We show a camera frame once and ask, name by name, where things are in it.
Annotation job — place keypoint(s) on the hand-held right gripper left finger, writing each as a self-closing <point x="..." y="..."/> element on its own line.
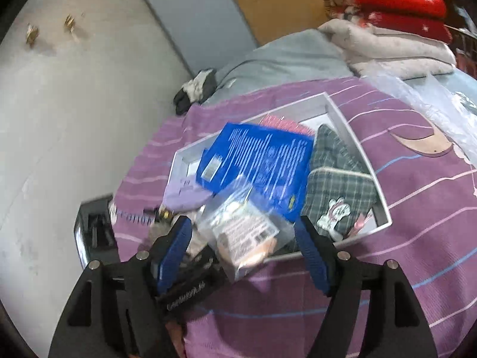
<point x="175" y="253"/>

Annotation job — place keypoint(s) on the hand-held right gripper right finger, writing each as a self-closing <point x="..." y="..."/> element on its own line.
<point x="315" y="257"/>

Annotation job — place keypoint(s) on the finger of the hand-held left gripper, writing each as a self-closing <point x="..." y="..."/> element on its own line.
<point x="205" y="263"/>

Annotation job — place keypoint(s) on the beige plaid bear pouch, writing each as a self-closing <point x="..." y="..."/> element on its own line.
<point x="156" y="231"/>

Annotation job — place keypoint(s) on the clear packet with label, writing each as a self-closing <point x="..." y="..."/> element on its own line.
<point x="242" y="231"/>

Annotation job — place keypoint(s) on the dark green plaid pouch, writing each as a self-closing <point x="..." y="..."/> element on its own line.
<point x="335" y="182"/>

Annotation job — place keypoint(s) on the blue plastic packet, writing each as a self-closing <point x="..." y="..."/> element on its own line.
<point x="261" y="156"/>

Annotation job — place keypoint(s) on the pink glitter scouring pad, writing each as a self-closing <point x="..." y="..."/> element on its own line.
<point x="283" y="123"/>

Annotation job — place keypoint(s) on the white cardboard box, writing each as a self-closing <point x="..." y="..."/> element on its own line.
<point x="298" y="108"/>

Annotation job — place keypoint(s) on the dark bedside cabinet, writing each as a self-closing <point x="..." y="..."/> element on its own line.
<point x="97" y="231"/>

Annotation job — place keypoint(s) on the purple striped bedsheet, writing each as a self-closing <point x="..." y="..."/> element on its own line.
<point x="410" y="250"/>

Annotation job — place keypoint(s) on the dark and white cloth bundle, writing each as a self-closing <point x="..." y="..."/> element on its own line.
<point x="193" y="89"/>

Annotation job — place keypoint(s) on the clear plastic bag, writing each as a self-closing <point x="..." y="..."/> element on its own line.
<point x="428" y="100"/>

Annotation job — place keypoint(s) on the beige folded quilt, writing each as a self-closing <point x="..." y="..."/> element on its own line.
<point x="380" y="44"/>

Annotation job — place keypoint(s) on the grey door panel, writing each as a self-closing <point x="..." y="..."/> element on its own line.
<point x="193" y="7"/>

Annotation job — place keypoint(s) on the wooden board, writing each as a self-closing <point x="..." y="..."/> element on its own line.
<point x="283" y="0"/>

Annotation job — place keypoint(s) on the red folded blanket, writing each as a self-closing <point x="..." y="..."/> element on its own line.
<point x="395" y="0"/>

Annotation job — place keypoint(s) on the brass wall hook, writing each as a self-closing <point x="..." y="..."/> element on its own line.
<point x="31" y="34"/>
<point x="70" y="25"/>

